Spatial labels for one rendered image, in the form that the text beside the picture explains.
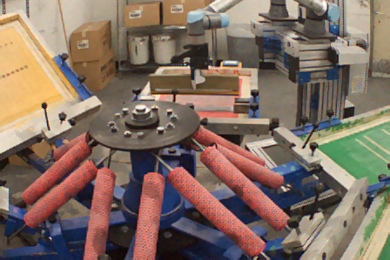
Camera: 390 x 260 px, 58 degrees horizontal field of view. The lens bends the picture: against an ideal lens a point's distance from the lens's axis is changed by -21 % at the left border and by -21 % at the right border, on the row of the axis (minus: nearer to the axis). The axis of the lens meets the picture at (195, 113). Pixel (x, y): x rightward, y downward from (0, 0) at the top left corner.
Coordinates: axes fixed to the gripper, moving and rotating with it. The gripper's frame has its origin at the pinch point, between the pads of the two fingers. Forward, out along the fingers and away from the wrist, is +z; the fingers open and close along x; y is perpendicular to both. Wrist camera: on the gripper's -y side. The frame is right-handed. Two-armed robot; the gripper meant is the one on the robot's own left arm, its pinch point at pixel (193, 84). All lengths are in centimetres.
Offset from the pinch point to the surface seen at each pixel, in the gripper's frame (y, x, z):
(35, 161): -66, -52, 16
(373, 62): 213, 371, 89
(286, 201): 42, -65, 18
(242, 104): 22.1, -5.8, 6.7
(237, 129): 20.9, -27.6, 8.0
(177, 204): 8, -89, 2
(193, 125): 13, -88, -22
